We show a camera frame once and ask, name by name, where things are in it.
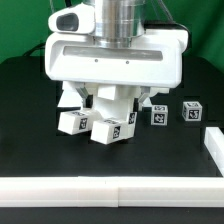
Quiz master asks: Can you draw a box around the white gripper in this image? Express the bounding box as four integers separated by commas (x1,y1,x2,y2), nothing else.
45,29,185,110

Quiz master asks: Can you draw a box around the white chair seat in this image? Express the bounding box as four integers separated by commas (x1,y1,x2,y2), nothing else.
90,96,136,129

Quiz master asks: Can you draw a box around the white chair back frame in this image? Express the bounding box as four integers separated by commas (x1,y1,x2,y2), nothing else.
58,81,169,108

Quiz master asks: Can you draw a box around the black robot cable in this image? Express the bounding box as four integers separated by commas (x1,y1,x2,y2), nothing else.
143,0,192,51

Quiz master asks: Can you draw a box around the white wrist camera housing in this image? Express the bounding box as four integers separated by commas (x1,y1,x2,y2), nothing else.
48,3,95,34

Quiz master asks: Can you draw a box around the white front fence rail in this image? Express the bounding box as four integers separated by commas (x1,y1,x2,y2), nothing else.
0,177,224,207

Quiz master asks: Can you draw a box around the white fence rail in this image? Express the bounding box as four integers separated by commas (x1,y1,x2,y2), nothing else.
0,177,224,207
204,127,224,177

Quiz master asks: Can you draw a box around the white right fence rail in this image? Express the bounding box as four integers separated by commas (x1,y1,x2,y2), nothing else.
204,127,224,177

